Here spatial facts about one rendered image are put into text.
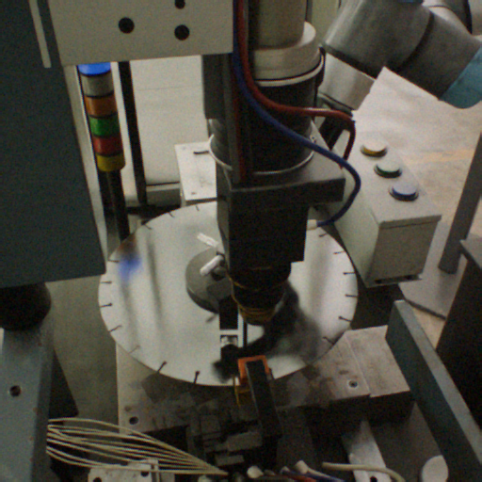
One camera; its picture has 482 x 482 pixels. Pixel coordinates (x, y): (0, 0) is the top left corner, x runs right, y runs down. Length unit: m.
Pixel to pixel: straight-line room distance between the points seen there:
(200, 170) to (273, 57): 0.68
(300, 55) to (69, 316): 0.73
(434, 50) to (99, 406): 0.64
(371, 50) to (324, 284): 0.29
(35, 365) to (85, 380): 0.36
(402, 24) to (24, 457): 0.54
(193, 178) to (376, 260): 0.35
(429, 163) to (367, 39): 2.24
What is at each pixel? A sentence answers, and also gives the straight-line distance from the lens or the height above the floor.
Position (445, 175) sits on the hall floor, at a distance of 2.78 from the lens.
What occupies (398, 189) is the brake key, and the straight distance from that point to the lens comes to 0.99.
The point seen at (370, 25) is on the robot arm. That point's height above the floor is 1.25.
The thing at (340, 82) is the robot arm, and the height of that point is 1.19.
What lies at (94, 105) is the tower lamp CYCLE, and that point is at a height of 1.08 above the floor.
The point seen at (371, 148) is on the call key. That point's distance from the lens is 1.09.
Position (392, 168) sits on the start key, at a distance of 1.04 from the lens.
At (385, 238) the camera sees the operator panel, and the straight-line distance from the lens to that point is 0.95.
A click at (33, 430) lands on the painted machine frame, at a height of 1.04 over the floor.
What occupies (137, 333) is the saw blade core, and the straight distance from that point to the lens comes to 0.67.
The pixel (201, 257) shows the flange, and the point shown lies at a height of 0.96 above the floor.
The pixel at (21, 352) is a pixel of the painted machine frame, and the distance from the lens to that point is 0.56.
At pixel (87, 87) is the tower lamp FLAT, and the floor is 1.11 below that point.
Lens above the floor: 1.46
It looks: 42 degrees down
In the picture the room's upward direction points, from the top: straight up
